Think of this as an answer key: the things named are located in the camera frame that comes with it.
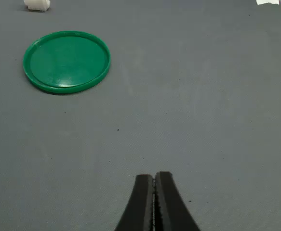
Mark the small white plastic terminal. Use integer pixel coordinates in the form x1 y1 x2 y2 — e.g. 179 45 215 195
24 0 51 12

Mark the round green lid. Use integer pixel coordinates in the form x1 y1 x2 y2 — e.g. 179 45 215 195
22 30 111 94

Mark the dark grey mat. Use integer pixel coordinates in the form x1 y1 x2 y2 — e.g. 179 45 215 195
0 0 281 231

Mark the white tape cross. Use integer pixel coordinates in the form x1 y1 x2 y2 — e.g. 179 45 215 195
255 0 280 6

